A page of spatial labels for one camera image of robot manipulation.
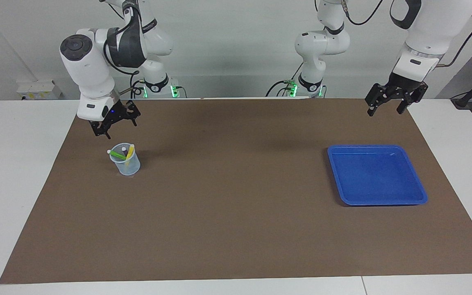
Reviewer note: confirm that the green pen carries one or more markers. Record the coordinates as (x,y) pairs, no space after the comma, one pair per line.
(116,155)

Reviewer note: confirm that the brown table mat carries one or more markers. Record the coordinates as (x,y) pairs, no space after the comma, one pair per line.
(236,205)

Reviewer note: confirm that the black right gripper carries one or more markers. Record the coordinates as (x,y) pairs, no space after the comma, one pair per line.
(115,114)

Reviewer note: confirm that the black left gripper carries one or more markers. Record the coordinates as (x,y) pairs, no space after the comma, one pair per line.
(406,84)

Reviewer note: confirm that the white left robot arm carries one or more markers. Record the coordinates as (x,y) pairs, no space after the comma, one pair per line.
(432,37)

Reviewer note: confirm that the white power strip box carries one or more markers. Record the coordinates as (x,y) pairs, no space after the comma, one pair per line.
(39,90)

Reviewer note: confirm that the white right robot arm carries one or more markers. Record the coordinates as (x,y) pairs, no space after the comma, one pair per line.
(88,73)

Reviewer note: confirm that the blue plastic tray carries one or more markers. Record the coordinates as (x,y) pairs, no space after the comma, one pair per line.
(375,176)

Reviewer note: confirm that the translucent plastic cup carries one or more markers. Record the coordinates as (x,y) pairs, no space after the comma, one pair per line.
(131,168)

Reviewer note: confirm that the yellow pen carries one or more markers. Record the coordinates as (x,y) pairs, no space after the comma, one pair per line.
(130,152)

